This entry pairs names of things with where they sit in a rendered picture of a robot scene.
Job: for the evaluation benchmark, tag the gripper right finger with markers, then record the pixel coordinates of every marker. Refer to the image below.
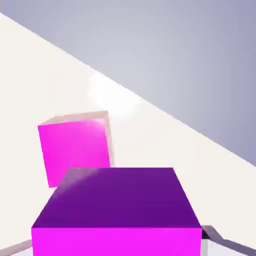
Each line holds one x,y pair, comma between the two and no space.
220,244

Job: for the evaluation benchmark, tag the small magenta cube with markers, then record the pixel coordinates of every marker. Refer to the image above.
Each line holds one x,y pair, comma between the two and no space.
120,220
74,148

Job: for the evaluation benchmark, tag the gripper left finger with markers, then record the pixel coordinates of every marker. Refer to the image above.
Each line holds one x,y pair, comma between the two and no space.
18,249

